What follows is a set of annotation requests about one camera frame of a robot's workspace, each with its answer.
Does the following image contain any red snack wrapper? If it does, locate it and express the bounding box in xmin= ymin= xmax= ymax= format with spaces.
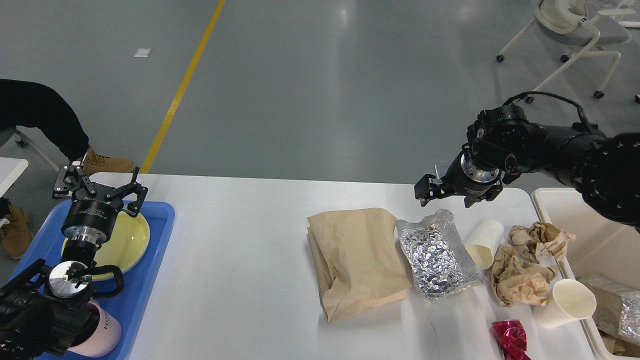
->
xmin=491 ymin=319 xmax=531 ymax=360

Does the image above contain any white paper scrap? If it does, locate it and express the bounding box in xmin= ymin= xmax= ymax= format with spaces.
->
xmin=134 ymin=48 xmax=153 ymax=59

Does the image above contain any beige plastic bin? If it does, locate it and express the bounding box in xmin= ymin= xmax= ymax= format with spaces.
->
xmin=531 ymin=187 xmax=640 ymax=360

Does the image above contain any blue plastic tray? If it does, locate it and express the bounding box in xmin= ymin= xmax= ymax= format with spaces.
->
xmin=9 ymin=200 xmax=175 ymax=360

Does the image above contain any person in black clothes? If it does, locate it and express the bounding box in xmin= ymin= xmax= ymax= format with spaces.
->
xmin=0 ymin=79 xmax=90 ymax=161

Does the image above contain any white paper cup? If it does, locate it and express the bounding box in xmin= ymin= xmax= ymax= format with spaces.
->
xmin=532 ymin=279 xmax=597 ymax=328
xmin=462 ymin=219 xmax=505 ymax=271

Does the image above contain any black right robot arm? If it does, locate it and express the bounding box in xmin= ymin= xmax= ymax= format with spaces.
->
xmin=414 ymin=91 xmax=640 ymax=228

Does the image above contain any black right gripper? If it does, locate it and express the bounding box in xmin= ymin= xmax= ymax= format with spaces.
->
xmin=414 ymin=150 xmax=503 ymax=208

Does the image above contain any wrapped package in bin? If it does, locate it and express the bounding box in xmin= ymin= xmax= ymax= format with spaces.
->
xmin=578 ymin=274 xmax=640 ymax=346

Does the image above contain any brown paper bag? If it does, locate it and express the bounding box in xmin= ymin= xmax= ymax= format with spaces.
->
xmin=307 ymin=208 xmax=411 ymax=324

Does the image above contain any white office chair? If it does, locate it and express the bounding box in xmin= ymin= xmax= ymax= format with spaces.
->
xmin=495 ymin=0 xmax=639 ymax=100

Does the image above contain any pink ribbed mug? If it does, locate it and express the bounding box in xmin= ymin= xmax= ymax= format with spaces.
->
xmin=68 ymin=300 xmax=122 ymax=358

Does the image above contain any tan work boot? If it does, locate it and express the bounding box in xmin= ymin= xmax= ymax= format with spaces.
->
xmin=84 ymin=146 xmax=136 ymax=176
xmin=0 ymin=203 xmax=34 ymax=260

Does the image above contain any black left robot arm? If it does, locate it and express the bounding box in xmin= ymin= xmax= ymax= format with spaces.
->
xmin=0 ymin=161 xmax=147 ymax=360

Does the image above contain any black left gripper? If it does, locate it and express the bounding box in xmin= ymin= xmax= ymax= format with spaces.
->
xmin=52 ymin=161 xmax=148 ymax=245

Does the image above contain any crumpled brown paper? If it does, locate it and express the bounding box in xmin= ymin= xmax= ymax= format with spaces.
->
xmin=490 ymin=221 xmax=577 ymax=308

